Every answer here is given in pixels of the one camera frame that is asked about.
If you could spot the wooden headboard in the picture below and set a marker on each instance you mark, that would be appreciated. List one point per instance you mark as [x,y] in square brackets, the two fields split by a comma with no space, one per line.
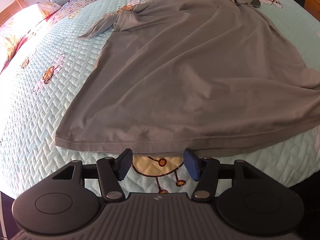
[12,10]

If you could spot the floral pillow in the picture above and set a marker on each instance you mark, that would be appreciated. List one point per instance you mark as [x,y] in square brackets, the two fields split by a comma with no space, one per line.
[22,27]

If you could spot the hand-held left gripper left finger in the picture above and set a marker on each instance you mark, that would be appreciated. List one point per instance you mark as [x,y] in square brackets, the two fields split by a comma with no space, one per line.
[125,165]

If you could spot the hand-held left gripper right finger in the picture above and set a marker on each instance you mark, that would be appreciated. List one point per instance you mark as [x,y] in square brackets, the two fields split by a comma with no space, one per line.
[191,165]

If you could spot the quilted bee-print bedspread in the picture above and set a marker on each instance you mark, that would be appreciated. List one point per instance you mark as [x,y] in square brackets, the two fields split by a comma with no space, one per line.
[37,130]

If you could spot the grey t-shirt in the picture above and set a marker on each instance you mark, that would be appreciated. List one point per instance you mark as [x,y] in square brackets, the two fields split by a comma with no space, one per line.
[175,80]

